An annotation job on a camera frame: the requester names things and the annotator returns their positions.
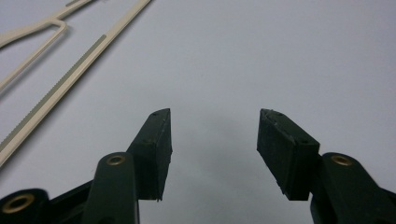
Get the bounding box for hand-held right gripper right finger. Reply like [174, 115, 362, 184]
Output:
[256, 108, 396, 224]

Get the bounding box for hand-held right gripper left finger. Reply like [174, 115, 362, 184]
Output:
[81, 107, 173, 224]

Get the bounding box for beige plastic clothes hanger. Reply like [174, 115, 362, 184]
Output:
[0, 0, 152, 168]

